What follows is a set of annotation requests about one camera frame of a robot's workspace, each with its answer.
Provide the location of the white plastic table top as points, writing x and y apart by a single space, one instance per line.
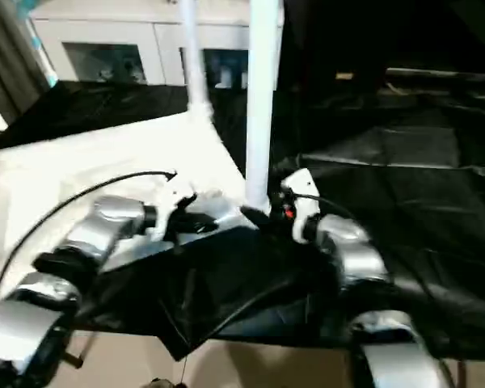
85 157

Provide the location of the white plastic table leg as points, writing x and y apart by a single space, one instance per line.
262 101
194 52

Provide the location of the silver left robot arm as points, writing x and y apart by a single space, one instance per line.
93 234

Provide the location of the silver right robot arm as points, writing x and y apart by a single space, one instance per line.
359 254

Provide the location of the black table mat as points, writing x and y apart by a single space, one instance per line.
408 194

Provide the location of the small beige label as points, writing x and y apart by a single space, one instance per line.
343 75

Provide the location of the dark brown round object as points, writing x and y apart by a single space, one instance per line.
165 383

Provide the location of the white glass-door cabinet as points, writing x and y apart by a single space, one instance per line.
105 28

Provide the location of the black low side table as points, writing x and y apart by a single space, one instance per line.
448 78

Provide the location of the teal white plastic package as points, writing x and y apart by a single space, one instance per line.
40 48

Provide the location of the grey curtain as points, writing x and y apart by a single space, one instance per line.
8 52

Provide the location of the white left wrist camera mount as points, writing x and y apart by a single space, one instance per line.
171 202

